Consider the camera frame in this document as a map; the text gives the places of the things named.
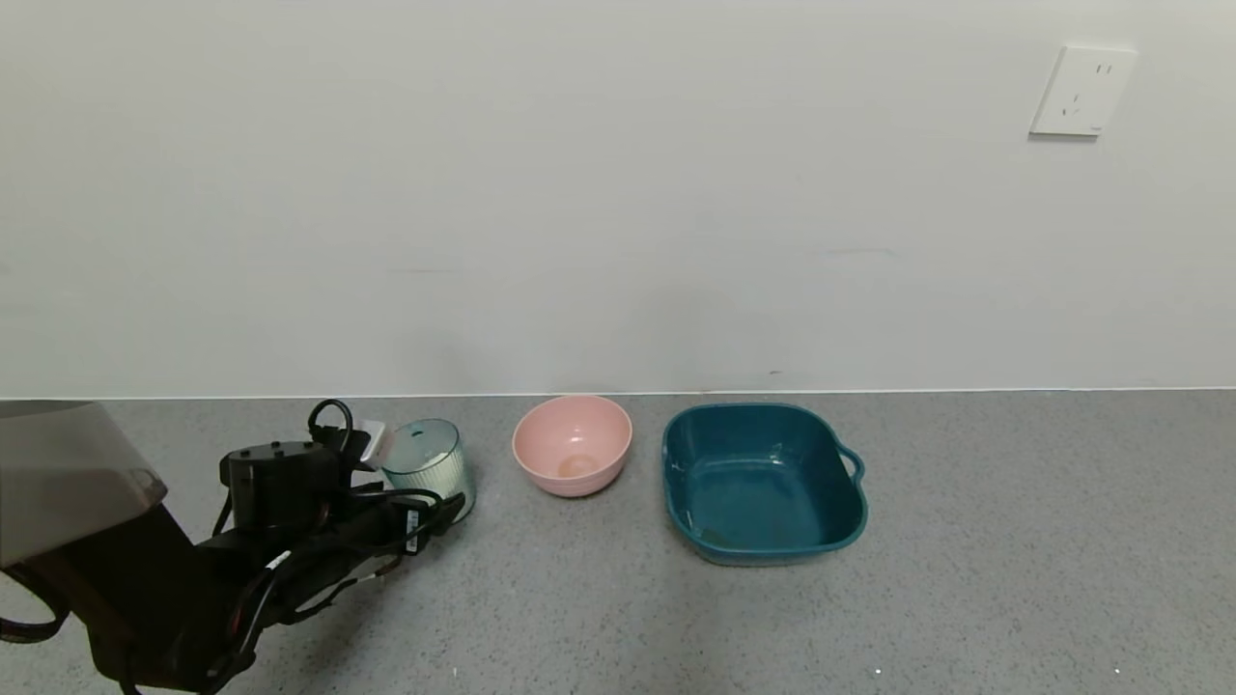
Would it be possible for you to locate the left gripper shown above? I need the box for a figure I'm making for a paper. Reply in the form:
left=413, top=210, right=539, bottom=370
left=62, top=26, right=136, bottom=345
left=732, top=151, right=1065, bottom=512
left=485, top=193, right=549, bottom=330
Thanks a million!
left=336, top=491, right=465, bottom=556

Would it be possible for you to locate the clear ribbed plastic cup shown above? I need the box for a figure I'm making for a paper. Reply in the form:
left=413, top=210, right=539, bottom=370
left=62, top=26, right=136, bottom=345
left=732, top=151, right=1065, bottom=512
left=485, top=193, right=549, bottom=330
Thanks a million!
left=382, top=419, right=477, bottom=523

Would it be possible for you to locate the pink bowl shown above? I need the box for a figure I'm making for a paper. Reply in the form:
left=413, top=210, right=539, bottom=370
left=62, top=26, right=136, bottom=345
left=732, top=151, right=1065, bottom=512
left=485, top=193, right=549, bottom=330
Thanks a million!
left=512, top=395, right=633, bottom=498

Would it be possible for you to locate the black camera cable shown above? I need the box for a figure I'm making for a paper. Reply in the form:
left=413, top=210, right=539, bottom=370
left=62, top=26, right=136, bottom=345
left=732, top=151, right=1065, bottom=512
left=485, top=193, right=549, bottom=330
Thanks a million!
left=214, top=399, right=457, bottom=624

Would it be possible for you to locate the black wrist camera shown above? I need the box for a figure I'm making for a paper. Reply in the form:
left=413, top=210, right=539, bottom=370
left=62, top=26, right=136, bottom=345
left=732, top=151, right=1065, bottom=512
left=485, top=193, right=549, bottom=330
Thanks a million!
left=219, top=440, right=341, bottom=534

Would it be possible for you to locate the teal square tray with handle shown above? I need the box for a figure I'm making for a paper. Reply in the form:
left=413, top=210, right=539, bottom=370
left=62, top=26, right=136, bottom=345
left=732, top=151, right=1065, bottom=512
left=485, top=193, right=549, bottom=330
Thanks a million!
left=662, top=403, right=868, bottom=567

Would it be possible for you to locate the dark looped arm cable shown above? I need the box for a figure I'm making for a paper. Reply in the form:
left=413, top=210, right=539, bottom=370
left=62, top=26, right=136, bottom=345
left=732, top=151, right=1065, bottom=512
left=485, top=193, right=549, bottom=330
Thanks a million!
left=0, top=568, right=71, bottom=645

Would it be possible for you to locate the white wall socket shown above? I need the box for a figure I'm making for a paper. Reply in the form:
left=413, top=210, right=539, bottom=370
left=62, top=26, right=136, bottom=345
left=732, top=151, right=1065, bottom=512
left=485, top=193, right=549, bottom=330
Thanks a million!
left=1029, top=45, right=1138, bottom=138

